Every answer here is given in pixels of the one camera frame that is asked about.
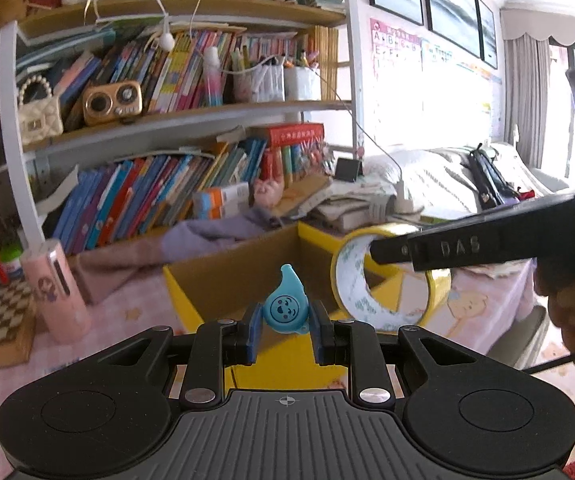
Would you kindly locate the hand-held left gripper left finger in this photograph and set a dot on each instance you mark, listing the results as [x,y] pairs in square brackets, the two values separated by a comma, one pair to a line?
[255,332]

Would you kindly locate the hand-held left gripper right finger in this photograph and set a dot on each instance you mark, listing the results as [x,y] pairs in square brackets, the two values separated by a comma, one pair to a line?
[321,332]

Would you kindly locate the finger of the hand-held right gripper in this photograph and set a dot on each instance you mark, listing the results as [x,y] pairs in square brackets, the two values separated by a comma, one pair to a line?
[392,252]

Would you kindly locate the blue droplet-shaped toy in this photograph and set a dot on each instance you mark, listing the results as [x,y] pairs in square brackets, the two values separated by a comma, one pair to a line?
[285,305]

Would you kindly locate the yellow tape roll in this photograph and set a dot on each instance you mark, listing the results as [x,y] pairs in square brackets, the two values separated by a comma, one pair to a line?
[352,285]

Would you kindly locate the yellow cardboard box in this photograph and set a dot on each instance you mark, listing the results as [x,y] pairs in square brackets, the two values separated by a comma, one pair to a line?
[227,272]

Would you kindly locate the black pencil case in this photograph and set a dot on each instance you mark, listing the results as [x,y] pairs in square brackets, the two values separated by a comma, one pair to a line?
[487,180]

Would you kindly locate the pile of books and papers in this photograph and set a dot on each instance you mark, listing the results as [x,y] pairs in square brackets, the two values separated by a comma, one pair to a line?
[347,205]

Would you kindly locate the white patterned blanket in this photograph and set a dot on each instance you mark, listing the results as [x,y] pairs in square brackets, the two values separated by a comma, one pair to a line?
[437,180]

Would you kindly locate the pink checked tablecloth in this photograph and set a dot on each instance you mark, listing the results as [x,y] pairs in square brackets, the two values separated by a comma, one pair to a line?
[132,310]

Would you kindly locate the grey curtain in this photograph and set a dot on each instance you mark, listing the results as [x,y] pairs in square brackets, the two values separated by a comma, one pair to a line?
[525,105]

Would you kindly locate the orange and white boxes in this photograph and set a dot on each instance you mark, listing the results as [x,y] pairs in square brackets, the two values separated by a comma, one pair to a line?
[220,200]

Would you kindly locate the pink pig figure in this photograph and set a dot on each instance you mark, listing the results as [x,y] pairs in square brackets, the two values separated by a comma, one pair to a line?
[267,192]

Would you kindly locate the mauve cloth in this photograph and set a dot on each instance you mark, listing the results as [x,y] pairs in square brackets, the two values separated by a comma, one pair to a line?
[127,260]

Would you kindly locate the red book set box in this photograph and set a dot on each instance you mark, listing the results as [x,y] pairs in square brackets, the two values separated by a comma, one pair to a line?
[292,135]

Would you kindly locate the row of colourful children's books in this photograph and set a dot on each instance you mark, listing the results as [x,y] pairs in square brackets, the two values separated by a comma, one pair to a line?
[132,200]

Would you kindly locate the white pen cup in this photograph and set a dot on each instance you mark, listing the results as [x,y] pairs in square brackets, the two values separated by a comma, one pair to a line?
[302,85]

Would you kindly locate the pink cartoon-printed kettle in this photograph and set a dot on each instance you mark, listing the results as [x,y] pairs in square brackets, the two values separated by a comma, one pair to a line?
[55,290]

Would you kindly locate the clear pen holder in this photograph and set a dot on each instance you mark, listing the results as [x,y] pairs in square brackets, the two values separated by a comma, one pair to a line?
[260,85]

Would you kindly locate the wooden chess box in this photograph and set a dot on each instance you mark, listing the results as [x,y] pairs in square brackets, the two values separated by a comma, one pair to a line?
[5,325]

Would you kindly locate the green-lidded jar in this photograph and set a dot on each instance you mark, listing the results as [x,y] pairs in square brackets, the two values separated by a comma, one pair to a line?
[11,262]

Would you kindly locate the row of thin picture books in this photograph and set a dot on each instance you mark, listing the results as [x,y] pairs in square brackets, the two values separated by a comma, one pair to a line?
[177,75]

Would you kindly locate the gold retro radio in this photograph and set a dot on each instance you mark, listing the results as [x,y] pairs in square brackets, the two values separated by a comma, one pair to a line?
[112,102]

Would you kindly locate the white-framed wooden bookshelf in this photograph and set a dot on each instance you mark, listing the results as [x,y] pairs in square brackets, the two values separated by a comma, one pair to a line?
[17,170]

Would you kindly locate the cream quilted handbag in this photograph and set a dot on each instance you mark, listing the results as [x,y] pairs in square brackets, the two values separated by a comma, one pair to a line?
[40,117]

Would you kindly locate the alphabet wall poster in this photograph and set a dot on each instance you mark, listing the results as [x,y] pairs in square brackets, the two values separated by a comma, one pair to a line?
[397,47]

